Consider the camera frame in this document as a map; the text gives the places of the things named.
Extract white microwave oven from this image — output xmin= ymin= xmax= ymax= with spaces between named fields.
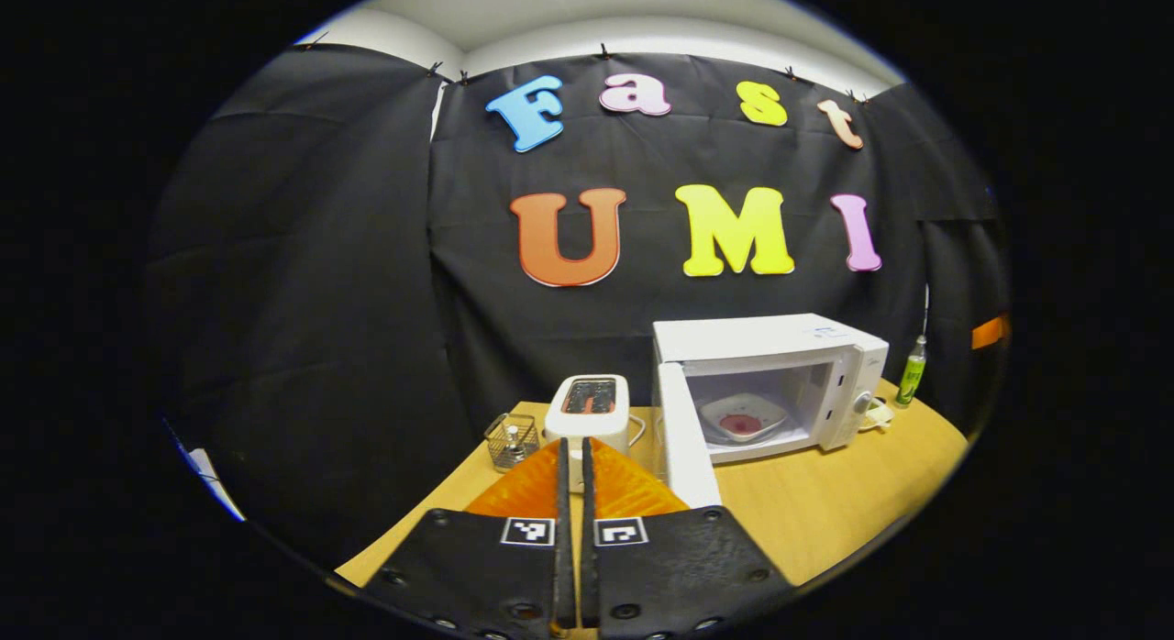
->
xmin=651 ymin=313 xmax=889 ymax=510

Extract white plate of red food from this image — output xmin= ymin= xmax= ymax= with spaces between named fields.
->
xmin=699 ymin=392 xmax=790 ymax=442

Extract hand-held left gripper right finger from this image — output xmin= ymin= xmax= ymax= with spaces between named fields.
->
xmin=580 ymin=436 xmax=794 ymax=640

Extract green drink bottle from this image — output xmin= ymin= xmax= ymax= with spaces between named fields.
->
xmin=896 ymin=335 xmax=928 ymax=409

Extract wire mesh basket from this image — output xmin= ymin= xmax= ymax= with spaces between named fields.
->
xmin=484 ymin=413 xmax=542 ymax=473

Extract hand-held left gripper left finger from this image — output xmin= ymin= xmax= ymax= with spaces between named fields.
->
xmin=362 ymin=436 xmax=577 ymax=640

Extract black backdrop cloth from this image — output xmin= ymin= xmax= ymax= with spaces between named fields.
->
xmin=142 ymin=44 xmax=1014 ymax=568

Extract white toaster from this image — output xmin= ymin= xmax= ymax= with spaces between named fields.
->
xmin=544 ymin=374 xmax=632 ymax=494

